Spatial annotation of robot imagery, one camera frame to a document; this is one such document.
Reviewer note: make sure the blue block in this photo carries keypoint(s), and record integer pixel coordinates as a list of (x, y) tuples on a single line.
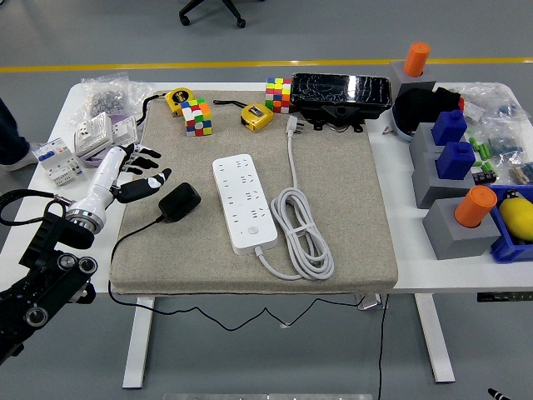
[(449, 127), (456, 160)]

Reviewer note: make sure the black power adapter plug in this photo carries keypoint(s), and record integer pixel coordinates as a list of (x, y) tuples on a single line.
[(179, 202)]

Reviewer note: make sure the yellow tape measure square label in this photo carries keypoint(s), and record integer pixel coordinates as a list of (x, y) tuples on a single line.
[(255, 116)]

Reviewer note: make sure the white wall socket panel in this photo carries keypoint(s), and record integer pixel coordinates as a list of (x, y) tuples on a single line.
[(93, 133)]

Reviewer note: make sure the person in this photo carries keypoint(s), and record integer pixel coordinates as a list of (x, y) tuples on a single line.
[(12, 137)]

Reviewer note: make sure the clear bag of small parts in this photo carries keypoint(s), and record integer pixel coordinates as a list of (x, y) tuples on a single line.
[(495, 98)]

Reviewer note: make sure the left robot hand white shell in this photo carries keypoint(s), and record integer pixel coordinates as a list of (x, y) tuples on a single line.
[(104, 175)]

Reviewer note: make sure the white table leg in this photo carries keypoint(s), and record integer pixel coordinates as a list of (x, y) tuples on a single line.
[(137, 346), (437, 341)]

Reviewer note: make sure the clear bag of metal nuts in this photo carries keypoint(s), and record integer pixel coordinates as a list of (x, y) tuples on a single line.
[(106, 100)]

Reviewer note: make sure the black cap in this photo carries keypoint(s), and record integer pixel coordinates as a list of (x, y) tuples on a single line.
[(420, 106)]

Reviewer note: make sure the tall colourful puzzle cube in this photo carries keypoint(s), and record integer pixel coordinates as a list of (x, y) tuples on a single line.
[(278, 96)]

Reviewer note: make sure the grey block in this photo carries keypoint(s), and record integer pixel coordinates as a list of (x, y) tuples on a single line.
[(399, 81), (420, 146), (454, 246), (433, 189)]

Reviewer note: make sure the grey-brown fabric mat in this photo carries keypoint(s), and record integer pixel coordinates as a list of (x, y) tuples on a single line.
[(175, 258)]

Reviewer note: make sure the small metal clip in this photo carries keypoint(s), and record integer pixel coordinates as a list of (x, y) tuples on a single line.
[(388, 131)]

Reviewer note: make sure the black office chair base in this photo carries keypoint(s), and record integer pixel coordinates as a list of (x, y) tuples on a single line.
[(227, 6)]

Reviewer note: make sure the metal bracket under table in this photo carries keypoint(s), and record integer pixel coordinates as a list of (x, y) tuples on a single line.
[(370, 302)]

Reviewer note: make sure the clear bag of blue parts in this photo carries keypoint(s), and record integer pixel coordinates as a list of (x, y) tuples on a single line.
[(506, 143)]

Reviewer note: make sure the red block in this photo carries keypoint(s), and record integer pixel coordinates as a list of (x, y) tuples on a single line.
[(461, 104)]

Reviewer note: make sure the white power strip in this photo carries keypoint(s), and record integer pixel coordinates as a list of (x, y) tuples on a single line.
[(243, 208)]

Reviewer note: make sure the clear bag of connectors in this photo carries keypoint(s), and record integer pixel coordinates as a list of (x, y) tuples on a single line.
[(524, 173)]

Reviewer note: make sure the white blue circuit breaker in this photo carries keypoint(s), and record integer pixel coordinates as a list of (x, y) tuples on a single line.
[(52, 160)]

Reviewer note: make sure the small green cylinder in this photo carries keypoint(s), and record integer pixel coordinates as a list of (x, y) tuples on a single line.
[(474, 143), (484, 151), (476, 163)]

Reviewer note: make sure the white switch plate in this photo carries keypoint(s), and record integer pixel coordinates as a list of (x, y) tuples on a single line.
[(125, 131)]

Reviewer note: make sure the yellow tape measure round label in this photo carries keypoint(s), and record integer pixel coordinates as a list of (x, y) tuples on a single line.
[(178, 98)]

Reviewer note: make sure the blue plastic bin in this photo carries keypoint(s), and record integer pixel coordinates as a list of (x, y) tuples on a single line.
[(508, 252)]

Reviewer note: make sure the orange cylinder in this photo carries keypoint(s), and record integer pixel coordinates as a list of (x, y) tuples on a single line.
[(474, 206), (417, 58)]

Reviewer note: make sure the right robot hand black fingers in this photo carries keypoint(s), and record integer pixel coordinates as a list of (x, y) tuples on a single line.
[(497, 394)]

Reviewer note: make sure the yellow toy fruit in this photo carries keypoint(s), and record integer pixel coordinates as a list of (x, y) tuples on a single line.
[(518, 216)]

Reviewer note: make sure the black table control panel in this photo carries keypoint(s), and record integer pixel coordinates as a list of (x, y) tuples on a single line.
[(504, 297)]

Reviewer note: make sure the purple tape roll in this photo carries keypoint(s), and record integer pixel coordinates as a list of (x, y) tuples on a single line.
[(92, 160)]

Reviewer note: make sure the small black block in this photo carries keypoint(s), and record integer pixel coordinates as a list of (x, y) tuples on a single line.
[(484, 177)]

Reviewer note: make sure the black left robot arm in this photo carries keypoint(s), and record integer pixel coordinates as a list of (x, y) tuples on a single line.
[(41, 283)]

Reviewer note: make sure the white blue round device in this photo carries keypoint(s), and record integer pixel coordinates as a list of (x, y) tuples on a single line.
[(400, 131)]

